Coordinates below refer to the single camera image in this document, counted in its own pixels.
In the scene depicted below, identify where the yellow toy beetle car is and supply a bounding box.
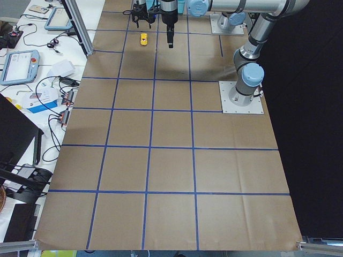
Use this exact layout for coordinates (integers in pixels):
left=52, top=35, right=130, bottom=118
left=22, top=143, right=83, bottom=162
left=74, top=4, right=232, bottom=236
left=140, top=33, right=148, bottom=46

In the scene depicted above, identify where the teal plastic storage bin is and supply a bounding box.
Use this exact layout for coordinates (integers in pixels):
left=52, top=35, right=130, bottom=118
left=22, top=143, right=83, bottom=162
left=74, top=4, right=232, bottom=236
left=146, top=0, right=185, bottom=14

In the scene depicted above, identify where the far blue teach pendant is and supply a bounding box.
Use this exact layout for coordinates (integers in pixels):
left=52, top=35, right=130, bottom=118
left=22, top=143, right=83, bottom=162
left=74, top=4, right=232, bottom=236
left=44, top=7, right=72, bottom=31

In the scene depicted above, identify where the blue teach pendant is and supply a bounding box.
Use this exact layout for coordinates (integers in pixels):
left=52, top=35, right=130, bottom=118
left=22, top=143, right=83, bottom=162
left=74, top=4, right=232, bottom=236
left=44, top=7, right=72, bottom=31
left=1, top=50, right=40, bottom=86

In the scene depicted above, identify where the black power adapter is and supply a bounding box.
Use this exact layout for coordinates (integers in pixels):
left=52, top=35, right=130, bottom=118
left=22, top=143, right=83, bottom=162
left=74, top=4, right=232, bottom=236
left=59, top=77, right=79, bottom=87

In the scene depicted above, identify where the blue and white box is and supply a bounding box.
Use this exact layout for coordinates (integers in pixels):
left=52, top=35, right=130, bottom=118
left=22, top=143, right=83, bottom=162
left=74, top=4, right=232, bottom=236
left=22, top=87, right=58, bottom=113

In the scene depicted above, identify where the near blue teach pendant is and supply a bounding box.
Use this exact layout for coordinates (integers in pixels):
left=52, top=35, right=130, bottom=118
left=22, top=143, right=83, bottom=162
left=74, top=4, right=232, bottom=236
left=1, top=50, right=40, bottom=86

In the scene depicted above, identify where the brown paper grid mat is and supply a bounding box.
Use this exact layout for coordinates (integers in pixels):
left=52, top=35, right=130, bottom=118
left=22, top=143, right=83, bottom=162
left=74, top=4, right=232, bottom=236
left=35, top=1, right=301, bottom=251

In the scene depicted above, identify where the black monitor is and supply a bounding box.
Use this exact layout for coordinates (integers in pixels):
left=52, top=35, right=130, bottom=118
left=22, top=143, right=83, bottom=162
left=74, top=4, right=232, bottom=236
left=1, top=96, right=43, bottom=171

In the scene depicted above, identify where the aluminium frame post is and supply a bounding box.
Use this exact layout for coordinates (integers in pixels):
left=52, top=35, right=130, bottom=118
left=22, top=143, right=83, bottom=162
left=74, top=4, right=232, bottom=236
left=62, top=0, right=94, bottom=57

